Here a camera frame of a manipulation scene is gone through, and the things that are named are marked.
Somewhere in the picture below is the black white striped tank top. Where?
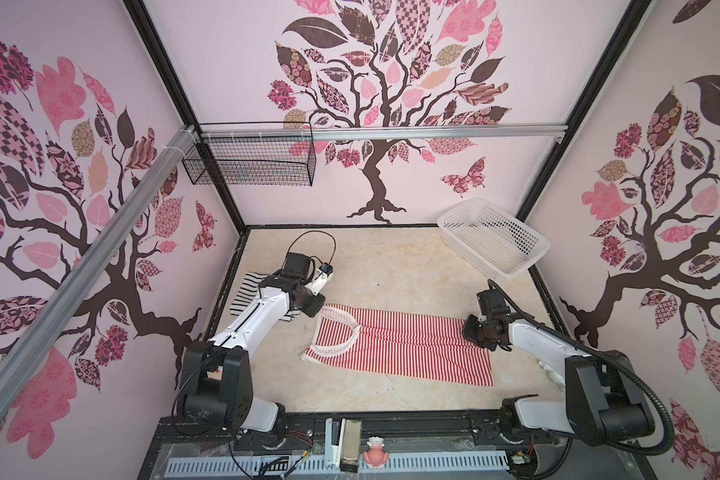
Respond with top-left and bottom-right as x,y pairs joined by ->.
228,272 -> 267,321

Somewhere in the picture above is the red white striped tank top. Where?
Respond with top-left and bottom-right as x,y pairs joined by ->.
301,304 -> 494,387

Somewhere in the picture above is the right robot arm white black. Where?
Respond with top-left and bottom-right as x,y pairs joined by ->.
462,282 -> 656,446

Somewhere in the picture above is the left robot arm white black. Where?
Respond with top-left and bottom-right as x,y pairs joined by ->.
172,252 -> 334,433

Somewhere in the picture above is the small white figurine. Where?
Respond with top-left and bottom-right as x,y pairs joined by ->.
537,360 -> 565,392

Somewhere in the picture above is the white plastic laundry basket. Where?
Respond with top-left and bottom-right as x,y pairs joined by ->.
437,198 -> 551,282

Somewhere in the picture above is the pink pig figurine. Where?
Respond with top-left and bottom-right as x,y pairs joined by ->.
363,436 -> 389,469

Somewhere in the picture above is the silver white box device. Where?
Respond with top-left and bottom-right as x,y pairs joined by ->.
324,417 -> 362,473

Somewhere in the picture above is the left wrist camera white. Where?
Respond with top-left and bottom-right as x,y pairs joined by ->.
306,263 -> 333,296

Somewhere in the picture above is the black wire mesh basket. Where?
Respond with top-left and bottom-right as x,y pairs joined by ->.
182,120 -> 317,187

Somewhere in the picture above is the white slotted cable duct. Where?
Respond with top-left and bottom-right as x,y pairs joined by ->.
162,451 -> 509,479

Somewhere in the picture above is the black corrugated cable hose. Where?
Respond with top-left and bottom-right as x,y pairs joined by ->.
487,278 -> 676,457

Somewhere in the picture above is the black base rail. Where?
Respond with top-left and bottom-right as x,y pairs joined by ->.
148,409 -> 564,454

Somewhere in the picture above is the aluminium rail back wall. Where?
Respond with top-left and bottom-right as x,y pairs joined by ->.
201,123 -> 568,142

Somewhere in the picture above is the aluminium rail wall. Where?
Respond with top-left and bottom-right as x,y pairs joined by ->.
0,125 -> 197,420
201,123 -> 568,142

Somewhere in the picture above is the aluminium rail left wall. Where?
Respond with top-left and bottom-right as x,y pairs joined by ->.
0,125 -> 197,420

